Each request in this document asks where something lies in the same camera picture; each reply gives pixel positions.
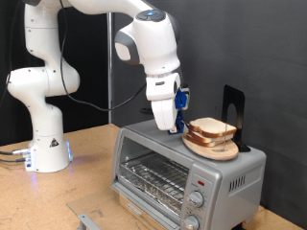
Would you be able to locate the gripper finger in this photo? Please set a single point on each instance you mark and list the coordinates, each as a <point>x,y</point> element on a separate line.
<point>173,129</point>

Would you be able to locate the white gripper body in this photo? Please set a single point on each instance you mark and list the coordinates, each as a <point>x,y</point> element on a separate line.
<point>163,108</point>

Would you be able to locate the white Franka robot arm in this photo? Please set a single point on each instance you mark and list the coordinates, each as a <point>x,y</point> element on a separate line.
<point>41,127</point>

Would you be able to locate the metal oven rack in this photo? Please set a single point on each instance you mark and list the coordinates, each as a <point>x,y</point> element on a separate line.
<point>156,174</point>

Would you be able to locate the silver toaster oven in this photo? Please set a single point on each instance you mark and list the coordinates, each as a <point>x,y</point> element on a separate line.
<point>211,172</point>

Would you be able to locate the silver oven knob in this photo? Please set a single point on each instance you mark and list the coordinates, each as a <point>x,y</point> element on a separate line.
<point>195,199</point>
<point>191,222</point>

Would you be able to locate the round wooden board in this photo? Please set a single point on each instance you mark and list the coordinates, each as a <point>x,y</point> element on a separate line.
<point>214,152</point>

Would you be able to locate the black metal bookend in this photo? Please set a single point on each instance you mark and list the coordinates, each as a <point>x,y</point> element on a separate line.
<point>228,102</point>

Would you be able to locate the crumpled aluminium foil sheet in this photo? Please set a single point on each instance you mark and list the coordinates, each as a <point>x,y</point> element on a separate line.
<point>153,195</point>

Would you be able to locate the vertical metal pole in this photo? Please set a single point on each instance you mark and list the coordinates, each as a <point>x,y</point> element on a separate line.
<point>110,64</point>

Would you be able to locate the white wrist camera blue mount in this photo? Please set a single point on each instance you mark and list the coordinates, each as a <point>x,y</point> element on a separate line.
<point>180,100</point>

